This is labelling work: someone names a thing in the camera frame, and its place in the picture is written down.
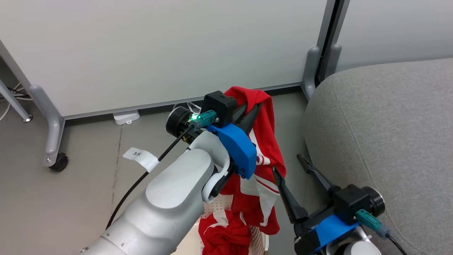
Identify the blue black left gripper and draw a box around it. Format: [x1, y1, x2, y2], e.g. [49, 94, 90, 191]
[206, 102, 263, 199]

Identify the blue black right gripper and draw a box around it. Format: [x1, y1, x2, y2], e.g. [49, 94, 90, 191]
[272, 154, 360, 255]

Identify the red and white shirt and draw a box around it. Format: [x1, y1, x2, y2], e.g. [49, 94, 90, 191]
[197, 86, 287, 255]

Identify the white perforated laundry basket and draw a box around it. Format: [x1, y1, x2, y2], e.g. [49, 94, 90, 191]
[169, 193, 270, 255]

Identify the short grey partition foot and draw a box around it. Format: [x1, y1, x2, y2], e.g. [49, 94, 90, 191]
[301, 47, 321, 100]

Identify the grey fabric sofa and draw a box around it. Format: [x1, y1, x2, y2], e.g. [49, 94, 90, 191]
[303, 58, 453, 255]

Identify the grey foot beside sofa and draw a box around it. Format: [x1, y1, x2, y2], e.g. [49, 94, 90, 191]
[320, 44, 342, 84]

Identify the white power strip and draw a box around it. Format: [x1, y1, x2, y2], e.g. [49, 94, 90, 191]
[113, 110, 141, 126]

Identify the white partition panel beside sofa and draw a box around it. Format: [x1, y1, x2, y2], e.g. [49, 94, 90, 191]
[336, 0, 453, 73]

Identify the black caster wheel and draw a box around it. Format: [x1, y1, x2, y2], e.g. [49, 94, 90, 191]
[49, 153, 69, 172]

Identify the long grey partition foot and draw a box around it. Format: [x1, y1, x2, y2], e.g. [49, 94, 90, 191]
[28, 84, 66, 167]

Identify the grey metal desk leg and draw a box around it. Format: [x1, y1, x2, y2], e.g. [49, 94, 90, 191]
[0, 80, 33, 123]

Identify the green left camera connector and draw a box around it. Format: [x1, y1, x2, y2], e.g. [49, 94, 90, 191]
[189, 110, 217, 129]

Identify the green camera connector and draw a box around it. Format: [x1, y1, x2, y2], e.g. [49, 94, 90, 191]
[355, 209, 390, 239]
[189, 110, 217, 129]

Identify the white coiled power cable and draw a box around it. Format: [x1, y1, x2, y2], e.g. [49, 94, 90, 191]
[173, 102, 203, 114]

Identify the green right camera connector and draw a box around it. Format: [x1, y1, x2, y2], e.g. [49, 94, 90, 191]
[355, 209, 390, 239]

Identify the white partition panel grey frame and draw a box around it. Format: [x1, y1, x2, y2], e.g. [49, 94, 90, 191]
[0, 0, 337, 120]

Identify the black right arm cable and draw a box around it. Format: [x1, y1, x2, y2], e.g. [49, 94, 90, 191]
[385, 233, 408, 255]

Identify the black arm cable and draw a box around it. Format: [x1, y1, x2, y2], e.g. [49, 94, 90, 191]
[385, 233, 408, 255]
[105, 126, 194, 231]

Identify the white cable tag label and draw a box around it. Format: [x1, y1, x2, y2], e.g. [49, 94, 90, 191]
[122, 147, 160, 173]

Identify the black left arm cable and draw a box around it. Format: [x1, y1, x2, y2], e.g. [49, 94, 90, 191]
[105, 126, 194, 231]

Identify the white floor cable under desk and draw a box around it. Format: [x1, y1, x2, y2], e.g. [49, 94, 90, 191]
[0, 83, 33, 121]

